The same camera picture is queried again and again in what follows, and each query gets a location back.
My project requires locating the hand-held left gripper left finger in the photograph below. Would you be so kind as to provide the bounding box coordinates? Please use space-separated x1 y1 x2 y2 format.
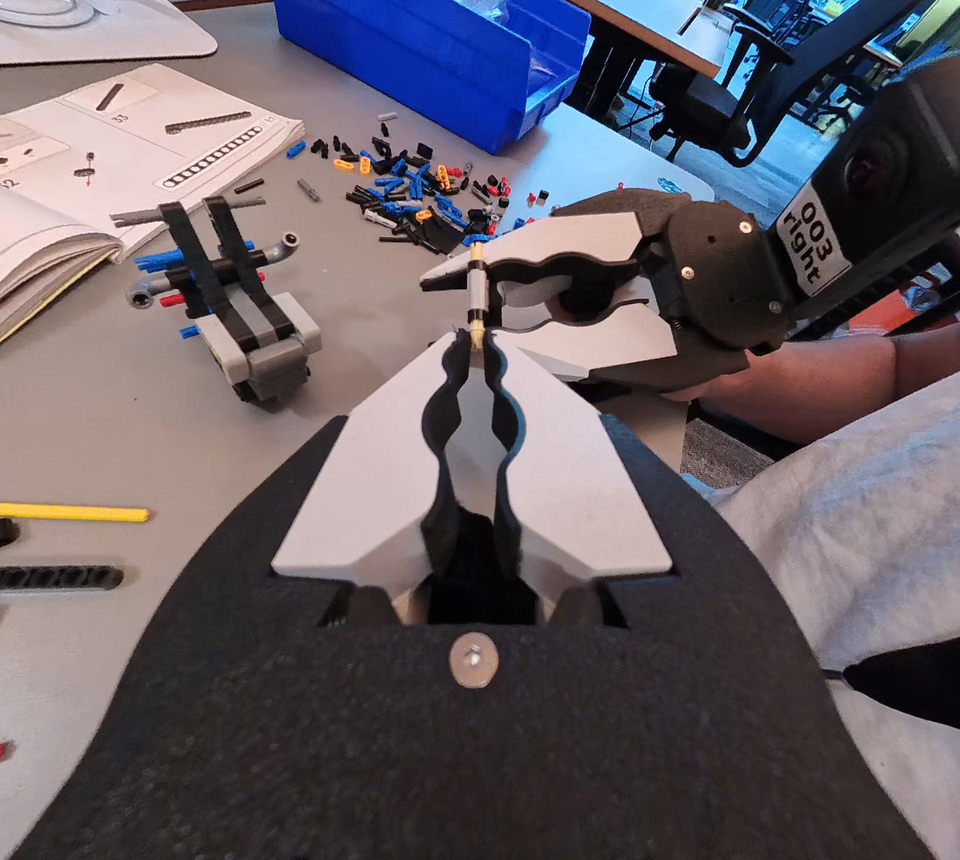
271 331 460 625

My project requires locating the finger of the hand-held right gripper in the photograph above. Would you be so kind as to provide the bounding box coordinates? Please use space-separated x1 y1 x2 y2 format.
486 274 684 385
418 208 650 294

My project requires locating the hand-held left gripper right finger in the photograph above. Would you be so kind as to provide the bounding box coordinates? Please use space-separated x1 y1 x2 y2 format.
482 330 675 623

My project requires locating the small toy axle subassembly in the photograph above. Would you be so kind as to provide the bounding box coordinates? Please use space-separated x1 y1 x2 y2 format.
463 238 493 353

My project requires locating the partly built toy chassis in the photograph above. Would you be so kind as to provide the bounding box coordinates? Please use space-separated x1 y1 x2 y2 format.
111 195 324 405

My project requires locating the long black toy beam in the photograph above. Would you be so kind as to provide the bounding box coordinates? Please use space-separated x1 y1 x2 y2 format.
0 565 125 593

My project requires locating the person's right forearm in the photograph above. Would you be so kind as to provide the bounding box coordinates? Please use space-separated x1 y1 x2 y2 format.
705 326 960 445

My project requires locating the person's right hand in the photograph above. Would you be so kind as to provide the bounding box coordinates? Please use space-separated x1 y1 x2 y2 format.
660 371 755 405

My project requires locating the pile of small toy pieces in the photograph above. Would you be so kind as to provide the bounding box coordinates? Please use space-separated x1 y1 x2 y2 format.
309 125 627 255

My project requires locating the black office chair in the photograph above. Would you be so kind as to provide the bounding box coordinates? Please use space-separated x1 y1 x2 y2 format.
648 0 939 167

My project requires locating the grey office table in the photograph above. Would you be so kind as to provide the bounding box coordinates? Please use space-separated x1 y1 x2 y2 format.
536 0 744 79

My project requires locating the blue plastic bin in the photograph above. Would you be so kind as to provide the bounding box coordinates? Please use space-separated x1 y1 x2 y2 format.
255 0 594 156

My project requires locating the person's white shirt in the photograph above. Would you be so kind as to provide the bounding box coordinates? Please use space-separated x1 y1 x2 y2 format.
678 373 960 860

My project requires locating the yellow toy axle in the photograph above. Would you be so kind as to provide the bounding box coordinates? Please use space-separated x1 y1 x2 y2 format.
0 502 151 524

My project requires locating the black badge reel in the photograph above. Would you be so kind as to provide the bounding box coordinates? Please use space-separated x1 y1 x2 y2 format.
821 639 960 730

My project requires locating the building instruction booklet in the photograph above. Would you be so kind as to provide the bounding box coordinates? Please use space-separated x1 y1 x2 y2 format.
0 61 307 344

